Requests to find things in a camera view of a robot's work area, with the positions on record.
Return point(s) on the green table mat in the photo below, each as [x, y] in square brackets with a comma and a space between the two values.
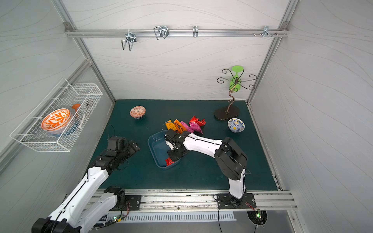
[195, 170]

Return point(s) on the small metal hook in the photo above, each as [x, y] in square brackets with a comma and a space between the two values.
[195, 31]

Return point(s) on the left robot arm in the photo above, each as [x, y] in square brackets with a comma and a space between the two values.
[72, 216]

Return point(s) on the white wire basket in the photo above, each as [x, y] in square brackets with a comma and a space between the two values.
[64, 95]

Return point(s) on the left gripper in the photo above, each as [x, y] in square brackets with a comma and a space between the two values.
[129, 148]

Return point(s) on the horizontal aluminium rail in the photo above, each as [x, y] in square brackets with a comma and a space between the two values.
[176, 33]

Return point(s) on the orange spoon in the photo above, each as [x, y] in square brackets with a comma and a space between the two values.
[76, 107]

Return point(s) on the white vent strip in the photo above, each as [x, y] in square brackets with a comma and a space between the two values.
[184, 217]

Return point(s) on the small magenta tea bag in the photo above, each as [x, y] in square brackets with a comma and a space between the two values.
[186, 127]

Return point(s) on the green plastic goblet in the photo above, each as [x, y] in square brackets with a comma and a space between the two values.
[235, 83]

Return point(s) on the metal double hook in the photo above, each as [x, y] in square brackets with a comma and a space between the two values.
[129, 41]

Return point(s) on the large magenta tea bag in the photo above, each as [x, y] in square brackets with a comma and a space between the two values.
[195, 127]

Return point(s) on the blue yellow patterned bowl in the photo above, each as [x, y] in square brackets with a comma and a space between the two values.
[236, 125]

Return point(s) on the metal scroll hook stand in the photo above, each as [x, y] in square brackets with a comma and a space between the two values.
[231, 111]

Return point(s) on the red patterned bowl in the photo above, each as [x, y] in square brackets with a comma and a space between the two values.
[138, 112]

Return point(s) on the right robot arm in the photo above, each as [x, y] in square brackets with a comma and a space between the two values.
[231, 159]

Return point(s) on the yellow tea bag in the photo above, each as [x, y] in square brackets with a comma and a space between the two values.
[170, 125]

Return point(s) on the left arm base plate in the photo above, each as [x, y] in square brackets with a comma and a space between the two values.
[132, 202]

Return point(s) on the metal bracket hook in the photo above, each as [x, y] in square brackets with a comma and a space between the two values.
[265, 33]

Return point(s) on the orange white patterned bowl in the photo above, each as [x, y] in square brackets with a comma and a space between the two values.
[56, 122]

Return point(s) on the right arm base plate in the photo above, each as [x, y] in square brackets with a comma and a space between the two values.
[227, 201]

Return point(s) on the blue plastic storage box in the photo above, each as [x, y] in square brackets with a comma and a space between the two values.
[159, 149]

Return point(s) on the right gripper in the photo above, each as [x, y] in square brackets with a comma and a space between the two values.
[174, 150]

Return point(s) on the red tea bag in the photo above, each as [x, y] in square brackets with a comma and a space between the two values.
[194, 119]
[169, 162]
[201, 122]

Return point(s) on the metal wire hook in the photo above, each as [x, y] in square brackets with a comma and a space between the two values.
[161, 32]

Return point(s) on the round black floor port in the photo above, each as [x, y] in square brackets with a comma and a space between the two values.
[258, 217]

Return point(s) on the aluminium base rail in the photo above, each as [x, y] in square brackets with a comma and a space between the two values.
[194, 200]

